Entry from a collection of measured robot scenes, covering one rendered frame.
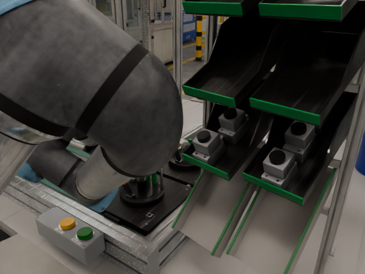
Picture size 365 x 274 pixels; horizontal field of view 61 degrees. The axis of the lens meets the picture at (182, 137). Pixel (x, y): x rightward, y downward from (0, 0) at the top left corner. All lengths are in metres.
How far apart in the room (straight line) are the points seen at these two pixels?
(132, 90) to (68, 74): 0.06
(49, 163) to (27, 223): 0.51
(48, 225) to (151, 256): 0.31
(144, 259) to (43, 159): 0.35
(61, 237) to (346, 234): 0.85
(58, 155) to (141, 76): 0.42
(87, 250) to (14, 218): 0.40
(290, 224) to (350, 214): 0.50
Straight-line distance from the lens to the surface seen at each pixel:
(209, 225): 0.80
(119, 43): 0.32
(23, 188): 1.17
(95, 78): 0.30
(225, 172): 0.65
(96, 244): 0.90
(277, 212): 0.77
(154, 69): 0.32
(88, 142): 0.74
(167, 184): 1.04
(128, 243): 0.86
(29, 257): 1.05
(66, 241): 0.92
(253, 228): 0.78
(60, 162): 0.69
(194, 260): 0.95
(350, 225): 1.18
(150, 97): 0.30
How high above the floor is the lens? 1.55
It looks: 25 degrees down
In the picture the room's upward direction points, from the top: straight up
